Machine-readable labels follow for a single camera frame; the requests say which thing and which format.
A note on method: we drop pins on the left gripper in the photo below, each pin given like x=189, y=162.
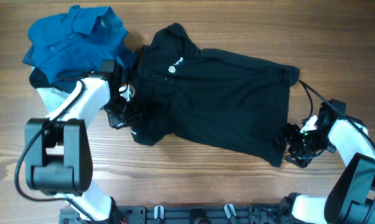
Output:
x=116, y=122

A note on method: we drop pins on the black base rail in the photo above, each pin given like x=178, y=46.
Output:
x=250, y=214

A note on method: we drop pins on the black polo shirt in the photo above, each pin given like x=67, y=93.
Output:
x=211, y=96

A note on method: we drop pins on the grey folded shirt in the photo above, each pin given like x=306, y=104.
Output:
x=52, y=97

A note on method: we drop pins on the blue polo shirt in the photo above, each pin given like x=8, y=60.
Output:
x=77, y=40

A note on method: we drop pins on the navy folded shirt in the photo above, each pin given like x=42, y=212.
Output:
x=66, y=81

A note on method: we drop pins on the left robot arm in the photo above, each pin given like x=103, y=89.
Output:
x=57, y=154

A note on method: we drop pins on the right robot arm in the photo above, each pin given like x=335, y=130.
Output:
x=352, y=199

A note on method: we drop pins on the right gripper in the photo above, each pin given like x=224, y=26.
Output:
x=303, y=160

